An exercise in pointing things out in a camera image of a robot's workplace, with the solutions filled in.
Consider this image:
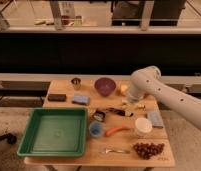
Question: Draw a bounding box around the black chair base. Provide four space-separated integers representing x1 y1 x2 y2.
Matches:
0 133 17 144

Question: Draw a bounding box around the purple bowl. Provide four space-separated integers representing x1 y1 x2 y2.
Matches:
94 77 116 97

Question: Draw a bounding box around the orange yellow ball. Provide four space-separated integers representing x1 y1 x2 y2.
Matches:
119 84 128 96

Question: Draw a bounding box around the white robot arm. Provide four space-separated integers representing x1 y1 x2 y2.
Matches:
127 66 201 131

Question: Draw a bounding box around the black handled tool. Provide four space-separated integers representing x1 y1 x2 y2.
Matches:
106 108 134 117

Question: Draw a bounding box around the black tape measure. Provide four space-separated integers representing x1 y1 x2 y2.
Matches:
93 110 105 122

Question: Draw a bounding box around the blue sponge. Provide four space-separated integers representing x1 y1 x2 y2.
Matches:
72 94 90 105

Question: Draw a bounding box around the bunch of dark grapes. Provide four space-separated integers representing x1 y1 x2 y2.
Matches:
133 143 164 160

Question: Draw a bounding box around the orange carrot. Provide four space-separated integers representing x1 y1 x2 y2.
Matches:
104 126 130 137

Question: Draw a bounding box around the small metal cup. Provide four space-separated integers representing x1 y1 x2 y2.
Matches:
71 77 81 90

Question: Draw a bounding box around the wooden table board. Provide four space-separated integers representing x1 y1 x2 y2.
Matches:
24 80 175 167

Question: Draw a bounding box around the green plastic tray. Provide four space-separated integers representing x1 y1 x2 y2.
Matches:
17 108 88 157

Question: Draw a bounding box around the grey blue cloth pad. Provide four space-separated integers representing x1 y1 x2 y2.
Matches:
147 111 164 128

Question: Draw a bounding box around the blue plastic cup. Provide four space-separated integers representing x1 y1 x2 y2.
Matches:
89 121 103 138

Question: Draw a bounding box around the black eraser block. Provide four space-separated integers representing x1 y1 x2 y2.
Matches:
47 94 66 102

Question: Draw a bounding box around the white round container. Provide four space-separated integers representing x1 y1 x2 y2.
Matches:
134 117 152 137

